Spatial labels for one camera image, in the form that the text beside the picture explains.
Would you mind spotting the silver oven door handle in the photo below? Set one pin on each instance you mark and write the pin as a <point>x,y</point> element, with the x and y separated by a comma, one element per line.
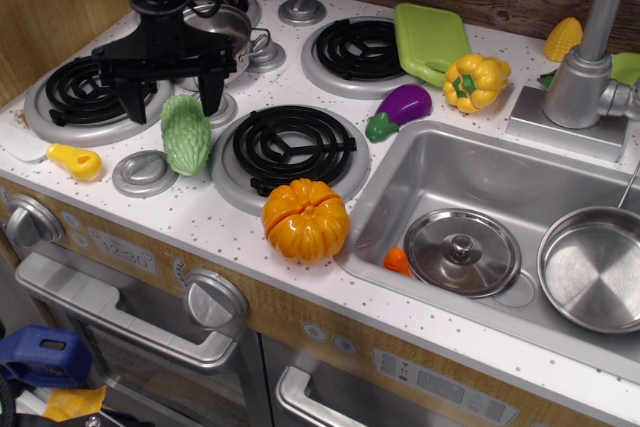
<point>93,301</point>

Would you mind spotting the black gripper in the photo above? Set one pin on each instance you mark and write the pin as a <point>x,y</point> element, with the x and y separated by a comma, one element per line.
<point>164,48</point>

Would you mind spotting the steel frying pan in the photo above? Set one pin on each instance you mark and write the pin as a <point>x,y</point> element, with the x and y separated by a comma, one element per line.
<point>588,266</point>

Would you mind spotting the purple toy eggplant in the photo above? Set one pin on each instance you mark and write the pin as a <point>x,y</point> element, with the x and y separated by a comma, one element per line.
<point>402,106</point>

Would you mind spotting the front left black burner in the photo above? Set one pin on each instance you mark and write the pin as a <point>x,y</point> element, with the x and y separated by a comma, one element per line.
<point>72,106</point>

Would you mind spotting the right oven dial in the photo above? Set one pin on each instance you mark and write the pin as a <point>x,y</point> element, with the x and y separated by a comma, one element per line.
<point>211,301</point>

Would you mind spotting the blue clamp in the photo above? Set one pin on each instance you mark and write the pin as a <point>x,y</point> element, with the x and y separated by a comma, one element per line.
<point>45,357</point>

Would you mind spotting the silver toy faucet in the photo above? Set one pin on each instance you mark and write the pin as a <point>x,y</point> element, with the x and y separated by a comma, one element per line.
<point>584,111</point>

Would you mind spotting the orange toy pumpkin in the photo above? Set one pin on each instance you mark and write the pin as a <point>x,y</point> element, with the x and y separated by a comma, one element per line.
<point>305,221</point>

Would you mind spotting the yellow handled white spatula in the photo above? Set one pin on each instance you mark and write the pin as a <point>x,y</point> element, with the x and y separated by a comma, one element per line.
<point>81,164</point>

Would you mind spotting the yellow toy corn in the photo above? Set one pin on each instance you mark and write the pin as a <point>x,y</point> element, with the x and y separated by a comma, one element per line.
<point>567,34</point>

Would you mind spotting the green toy squash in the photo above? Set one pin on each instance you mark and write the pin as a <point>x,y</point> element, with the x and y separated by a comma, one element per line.
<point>186,134</point>

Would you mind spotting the yellow toy bell pepper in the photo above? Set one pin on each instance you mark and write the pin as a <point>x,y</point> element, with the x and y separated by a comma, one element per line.
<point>473,82</point>

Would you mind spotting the small steel pot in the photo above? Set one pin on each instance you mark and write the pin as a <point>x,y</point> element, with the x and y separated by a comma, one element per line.
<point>233,26</point>

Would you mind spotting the orange toy carrot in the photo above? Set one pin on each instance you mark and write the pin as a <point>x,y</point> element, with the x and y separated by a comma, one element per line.
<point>396,260</point>

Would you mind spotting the front right black burner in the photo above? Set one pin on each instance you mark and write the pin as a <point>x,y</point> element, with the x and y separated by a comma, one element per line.
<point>274,146</point>

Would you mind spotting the steel pot lid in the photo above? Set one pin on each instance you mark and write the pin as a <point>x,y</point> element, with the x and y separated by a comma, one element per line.
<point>463,251</point>

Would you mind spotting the left oven dial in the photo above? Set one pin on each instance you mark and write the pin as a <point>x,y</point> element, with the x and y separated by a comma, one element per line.
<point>31,222</point>

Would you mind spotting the silver sink basin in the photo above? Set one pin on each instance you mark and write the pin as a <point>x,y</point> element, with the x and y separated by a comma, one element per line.
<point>432,166</point>

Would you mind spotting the back silver stove knob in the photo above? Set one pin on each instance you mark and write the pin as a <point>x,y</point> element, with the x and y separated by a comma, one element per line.
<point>302,13</point>

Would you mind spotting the front silver stove knob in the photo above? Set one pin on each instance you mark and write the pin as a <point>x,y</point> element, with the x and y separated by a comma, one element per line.
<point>143,174</point>

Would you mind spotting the green plastic cutting board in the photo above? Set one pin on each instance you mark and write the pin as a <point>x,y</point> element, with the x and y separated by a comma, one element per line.
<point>428,41</point>

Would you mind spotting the back right black burner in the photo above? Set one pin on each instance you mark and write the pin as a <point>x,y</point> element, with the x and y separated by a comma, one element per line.
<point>355,58</point>

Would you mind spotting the centre silver stove knob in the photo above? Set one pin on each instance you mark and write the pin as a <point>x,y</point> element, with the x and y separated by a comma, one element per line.
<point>265,56</point>

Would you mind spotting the middle silver stove knob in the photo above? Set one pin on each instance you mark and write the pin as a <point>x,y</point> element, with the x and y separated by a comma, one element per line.
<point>226,112</point>

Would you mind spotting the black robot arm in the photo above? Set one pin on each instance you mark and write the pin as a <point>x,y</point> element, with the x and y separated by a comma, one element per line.
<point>165,47</point>

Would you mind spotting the silver stove knob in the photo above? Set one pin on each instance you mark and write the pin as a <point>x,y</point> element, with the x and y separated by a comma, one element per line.
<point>302,13</point>
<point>143,174</point>
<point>265,56</point>
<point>226,112</point>

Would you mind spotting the silver right door handle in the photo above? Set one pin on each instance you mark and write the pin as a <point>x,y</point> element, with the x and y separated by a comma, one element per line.
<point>292,395</point>

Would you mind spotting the oven dial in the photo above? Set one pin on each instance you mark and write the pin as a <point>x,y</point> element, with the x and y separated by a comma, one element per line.
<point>211,301</point>
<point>31,222</point>

